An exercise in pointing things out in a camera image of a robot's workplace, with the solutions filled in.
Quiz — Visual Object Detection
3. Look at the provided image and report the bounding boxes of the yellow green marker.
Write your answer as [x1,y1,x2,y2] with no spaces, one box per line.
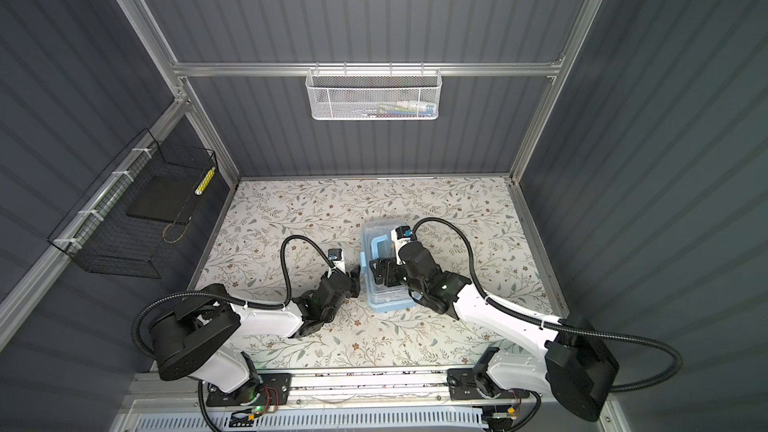
[194,166,216,196]

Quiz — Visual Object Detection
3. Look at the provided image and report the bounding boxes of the white ventilation grille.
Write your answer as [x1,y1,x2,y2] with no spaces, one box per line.
[134,407,487,432]

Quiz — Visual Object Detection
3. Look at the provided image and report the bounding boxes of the white wire mesh basket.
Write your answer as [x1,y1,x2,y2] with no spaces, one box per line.
[305,71,443,121]

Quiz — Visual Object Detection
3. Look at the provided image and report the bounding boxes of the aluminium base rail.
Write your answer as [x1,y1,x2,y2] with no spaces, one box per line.
[128,365,607,412]

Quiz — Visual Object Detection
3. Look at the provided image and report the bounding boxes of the left black corrugated cable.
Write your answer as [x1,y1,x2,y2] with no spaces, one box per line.
[130,234,337,432]

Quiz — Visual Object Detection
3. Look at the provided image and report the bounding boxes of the light blue plastic tool box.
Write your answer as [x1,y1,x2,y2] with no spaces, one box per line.
[360,218,415,313]

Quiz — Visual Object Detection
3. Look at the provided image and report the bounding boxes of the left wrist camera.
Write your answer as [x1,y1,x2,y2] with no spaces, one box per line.
[327,248,346,275]

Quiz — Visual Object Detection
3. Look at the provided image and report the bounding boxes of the pens in white basket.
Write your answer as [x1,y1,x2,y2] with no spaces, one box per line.
[358,100,438,118]

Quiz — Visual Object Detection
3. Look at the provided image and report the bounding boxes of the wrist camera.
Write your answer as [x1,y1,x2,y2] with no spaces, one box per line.
[390,225,415,261]
[327,248,346,275]

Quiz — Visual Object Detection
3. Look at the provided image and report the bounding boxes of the black wire mesh basket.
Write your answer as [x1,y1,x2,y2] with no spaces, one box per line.
[48,133,218,279]

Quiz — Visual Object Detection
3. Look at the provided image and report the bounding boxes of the black flat pad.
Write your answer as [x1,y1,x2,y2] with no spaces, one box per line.
[126,176,202,225]

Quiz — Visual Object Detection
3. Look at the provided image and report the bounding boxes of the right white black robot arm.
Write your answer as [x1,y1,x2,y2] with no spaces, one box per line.
[368,241,619,422]

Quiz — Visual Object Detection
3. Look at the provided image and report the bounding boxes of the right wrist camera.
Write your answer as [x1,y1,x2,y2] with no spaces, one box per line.
[390,225,415,261]

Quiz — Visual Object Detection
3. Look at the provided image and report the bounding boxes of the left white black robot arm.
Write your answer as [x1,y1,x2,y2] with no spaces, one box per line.
[149,262,361,405]

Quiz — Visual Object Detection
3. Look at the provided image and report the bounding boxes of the right black corrugated cable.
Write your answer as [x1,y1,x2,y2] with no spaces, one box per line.
[410,216,684,432]

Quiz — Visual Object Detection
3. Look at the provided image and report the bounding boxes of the black corrugated cable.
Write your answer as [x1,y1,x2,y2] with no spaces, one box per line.
[410,216,684,432]
[130,234,337,432]

